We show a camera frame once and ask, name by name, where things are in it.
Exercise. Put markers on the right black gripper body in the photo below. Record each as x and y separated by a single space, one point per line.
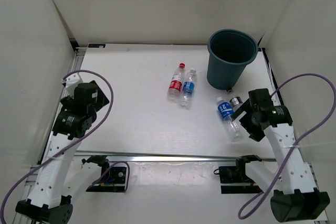
253 109

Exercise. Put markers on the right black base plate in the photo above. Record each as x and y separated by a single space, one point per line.
233 178

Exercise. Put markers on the blue label bottle white cap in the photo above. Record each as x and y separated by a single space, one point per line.
190 81

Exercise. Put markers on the aluminium frame rail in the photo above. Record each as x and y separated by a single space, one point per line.
144 157

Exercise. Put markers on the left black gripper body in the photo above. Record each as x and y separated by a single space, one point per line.
102 100

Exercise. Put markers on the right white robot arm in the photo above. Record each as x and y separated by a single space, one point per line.
293 193

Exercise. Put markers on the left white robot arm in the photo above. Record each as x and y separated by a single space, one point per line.
48 202

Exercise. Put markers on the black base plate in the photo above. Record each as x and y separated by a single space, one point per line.
233 178
114 177

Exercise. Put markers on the dark teal plastic bin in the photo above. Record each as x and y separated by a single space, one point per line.
230 51

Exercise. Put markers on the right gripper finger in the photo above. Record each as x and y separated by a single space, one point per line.
254 131
243 109

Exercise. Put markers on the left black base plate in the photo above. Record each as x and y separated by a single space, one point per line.
114 177

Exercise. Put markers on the red label plastic bottle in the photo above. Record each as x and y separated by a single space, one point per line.
176 83

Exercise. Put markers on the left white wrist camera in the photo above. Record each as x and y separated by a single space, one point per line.
71 81

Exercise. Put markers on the white cable tie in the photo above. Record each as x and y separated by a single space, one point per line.
307 145

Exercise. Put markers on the black label bottle black cap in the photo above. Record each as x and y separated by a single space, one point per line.
234 99

